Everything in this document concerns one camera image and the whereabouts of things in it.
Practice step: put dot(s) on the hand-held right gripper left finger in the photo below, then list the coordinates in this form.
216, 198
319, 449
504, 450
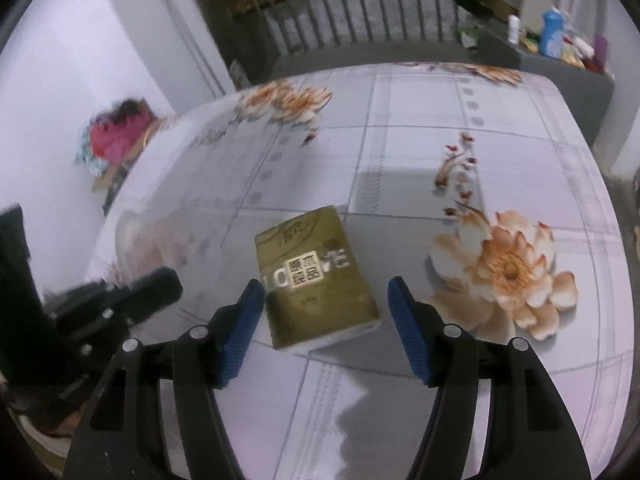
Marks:
240, 340

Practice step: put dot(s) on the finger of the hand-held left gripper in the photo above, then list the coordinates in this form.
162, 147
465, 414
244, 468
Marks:
150, 292

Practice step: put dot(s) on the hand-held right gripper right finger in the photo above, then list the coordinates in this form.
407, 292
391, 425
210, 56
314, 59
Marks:
410, 340

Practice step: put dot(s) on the gold tissue pack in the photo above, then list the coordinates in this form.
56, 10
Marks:
315, 285

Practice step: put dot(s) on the pink cloth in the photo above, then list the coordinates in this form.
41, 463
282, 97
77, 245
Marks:
117, 130

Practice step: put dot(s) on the grey cabinet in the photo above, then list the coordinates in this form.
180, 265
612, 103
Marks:
550, 90

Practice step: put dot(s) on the green and white bag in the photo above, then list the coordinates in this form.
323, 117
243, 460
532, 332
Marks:
468, 39

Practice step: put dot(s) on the small white bottle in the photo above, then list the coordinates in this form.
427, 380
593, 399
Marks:
513, 29

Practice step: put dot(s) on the metal balcony railing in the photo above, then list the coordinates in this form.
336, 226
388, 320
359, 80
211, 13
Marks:
350, 15

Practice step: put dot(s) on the blue detergent bottle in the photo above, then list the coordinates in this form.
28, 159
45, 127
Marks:
551, 35

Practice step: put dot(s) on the purple box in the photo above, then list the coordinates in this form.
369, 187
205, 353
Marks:
600, 51

